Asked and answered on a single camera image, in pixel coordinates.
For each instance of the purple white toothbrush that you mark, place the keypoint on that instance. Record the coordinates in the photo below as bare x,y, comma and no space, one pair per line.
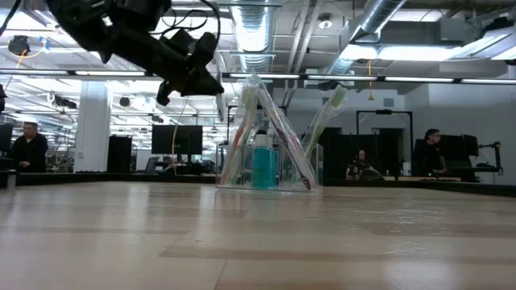
282,133

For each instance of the bright ceiling lamp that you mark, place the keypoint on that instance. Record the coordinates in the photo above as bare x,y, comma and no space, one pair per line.
403,52

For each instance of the long ceiling light strip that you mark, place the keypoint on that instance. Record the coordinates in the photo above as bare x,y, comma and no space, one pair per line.
363,78
80,73

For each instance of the black aluminium table frame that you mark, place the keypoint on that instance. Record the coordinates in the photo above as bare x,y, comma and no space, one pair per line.
121,177

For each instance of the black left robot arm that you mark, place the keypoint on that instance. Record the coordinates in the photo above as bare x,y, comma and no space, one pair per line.
101,16

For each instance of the clear plastic organizer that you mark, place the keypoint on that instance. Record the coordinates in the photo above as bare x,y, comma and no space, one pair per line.
282,183

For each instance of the white pillar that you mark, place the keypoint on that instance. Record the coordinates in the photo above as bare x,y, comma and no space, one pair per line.
92,125

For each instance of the orange white toothbrush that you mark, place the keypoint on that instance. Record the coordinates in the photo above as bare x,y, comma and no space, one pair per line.
235,149

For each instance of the black monitor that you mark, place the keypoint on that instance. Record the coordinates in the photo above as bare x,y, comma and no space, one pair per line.
177,139

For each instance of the blue mouthwash bottle white cap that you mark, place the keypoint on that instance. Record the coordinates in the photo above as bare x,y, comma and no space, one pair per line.
264,169

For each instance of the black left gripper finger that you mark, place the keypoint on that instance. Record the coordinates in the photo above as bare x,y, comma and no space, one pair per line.
163,93
203,84

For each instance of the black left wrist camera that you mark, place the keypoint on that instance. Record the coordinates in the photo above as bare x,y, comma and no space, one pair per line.
203,46

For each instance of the black background robot arm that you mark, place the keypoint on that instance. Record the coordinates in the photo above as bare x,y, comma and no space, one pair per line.
498,155

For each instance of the silver ventilation duct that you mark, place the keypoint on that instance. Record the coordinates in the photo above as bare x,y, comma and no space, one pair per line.
375,16
254,36

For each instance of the black cabinet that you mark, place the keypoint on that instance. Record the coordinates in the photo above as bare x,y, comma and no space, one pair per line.
119,155

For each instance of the person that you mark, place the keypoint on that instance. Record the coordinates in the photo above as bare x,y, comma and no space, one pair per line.
429,155
360,165
28,151

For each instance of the round ceiling sensor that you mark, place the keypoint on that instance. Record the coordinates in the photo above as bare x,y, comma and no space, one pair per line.
325,22

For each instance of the black gantry frame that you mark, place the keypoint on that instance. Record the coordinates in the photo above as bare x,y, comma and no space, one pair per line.
383,112

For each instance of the green white toothbrush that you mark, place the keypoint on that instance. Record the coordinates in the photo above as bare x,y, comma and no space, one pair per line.
326,117

